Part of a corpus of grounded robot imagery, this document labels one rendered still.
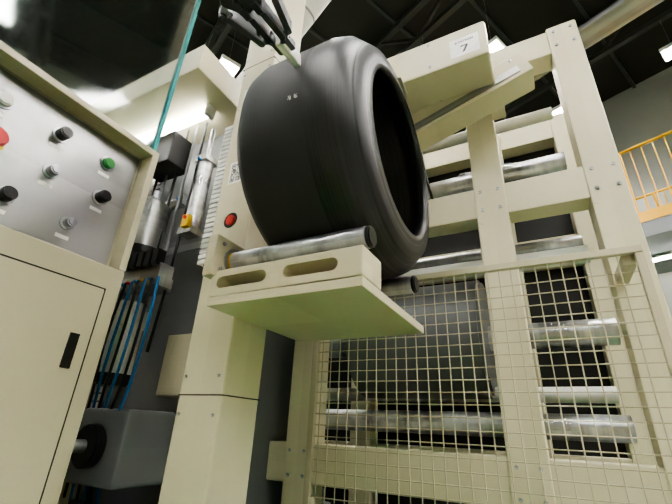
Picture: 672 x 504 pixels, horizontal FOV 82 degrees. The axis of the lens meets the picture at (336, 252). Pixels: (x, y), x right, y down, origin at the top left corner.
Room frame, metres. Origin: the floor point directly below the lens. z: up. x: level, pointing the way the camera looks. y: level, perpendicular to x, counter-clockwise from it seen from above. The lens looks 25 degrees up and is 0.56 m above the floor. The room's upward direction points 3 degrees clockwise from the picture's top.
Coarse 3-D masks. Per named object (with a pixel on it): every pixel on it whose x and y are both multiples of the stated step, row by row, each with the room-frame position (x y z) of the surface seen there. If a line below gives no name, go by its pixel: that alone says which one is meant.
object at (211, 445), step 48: (288, 0) 0.91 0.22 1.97; (240, 96) 0.94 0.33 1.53; (240, 192) 0.91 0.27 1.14; (240, 240) 0.89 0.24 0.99; (192, 336) 0.94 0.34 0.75; (240, 336) 0.91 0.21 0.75; (192, 384) 0.93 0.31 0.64; (240, 384) 0.93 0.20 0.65; (192, 432) 0.91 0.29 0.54; (240, 432) 0.95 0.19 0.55; (192, 480) 0.90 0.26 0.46; (240, 480) 0.97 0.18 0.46
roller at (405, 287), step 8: (384, 280) 0.92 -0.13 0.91; (392, 280) 0.91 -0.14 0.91; (400, 280) 0.90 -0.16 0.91; (408, 280) 0.89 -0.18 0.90; (416, 280) 0.90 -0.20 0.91; (384, 288) 0.92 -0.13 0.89; (392, 288) 0.91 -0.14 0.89; (400, 288) 0.90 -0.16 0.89; (408, 288) 0.90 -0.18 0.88; (416, 288) 0.90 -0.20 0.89
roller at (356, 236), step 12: (360, 228) 0.65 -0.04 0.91; (372, 228) 0.65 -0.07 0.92; (300, 240) 0.71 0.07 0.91; (312, 240) 0.70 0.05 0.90; (324, 240) 0.68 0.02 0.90; (336, 240) 0.67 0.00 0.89; (348, 240) 0.66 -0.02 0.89; (360, 240) 0.65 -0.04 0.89; (372, 240) 0.65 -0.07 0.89; (240, 252) 0.79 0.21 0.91; (252, 252) 0.77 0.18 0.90; (264, 252) 0.75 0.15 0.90; (276, 252) 0.74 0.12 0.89; (288, 252) 0.73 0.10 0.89; (300, 252) 0.72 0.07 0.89; (312, 252) 0.71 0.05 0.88; (228, 264) 0.81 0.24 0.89; (240, 264) 0.79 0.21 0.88; (252, 264) 0.78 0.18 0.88
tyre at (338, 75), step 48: (336, 48) 0.55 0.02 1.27; (336, 96) 0.54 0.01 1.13; (384, 96) 0.85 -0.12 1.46; (240, 144) 0.66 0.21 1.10; (288, 144) 0.60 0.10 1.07; (336, 144) 0.57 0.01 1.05; (384, 144) 0.99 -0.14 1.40; (288, 192) 0.66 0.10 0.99; (336, 192) 0.63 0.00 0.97; (384, 192) 0.66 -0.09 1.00; (288, 240) 0.75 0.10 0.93; (384, 240) 0.72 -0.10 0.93
